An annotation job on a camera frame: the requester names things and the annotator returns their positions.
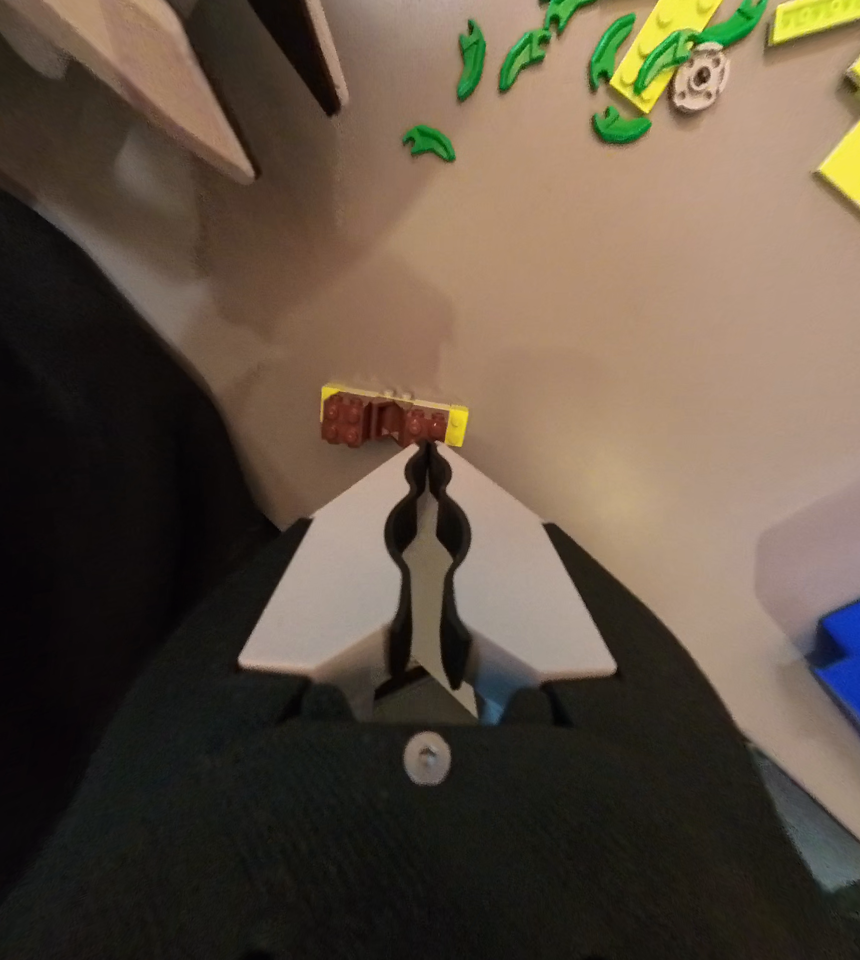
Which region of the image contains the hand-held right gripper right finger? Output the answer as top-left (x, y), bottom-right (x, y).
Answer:
top-left (427, 442), bottom-right (620, 725)

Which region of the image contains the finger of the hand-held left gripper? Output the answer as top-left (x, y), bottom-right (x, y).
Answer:
top-left (0, 0), bottom-right (260, 186)
top-left (246, 0), bottom-right (350, 119)

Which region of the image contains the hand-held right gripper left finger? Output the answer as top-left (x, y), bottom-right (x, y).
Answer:
top-left (238, 442), bottom-right (431, 721)

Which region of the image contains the yellow and brown lego assembly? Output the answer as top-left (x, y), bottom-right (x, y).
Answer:
top-left (319, 382), bottom-right (470, 450)

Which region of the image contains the person's black clothing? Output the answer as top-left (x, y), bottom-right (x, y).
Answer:
top-left (0, 161), bottom-right (282, 957)

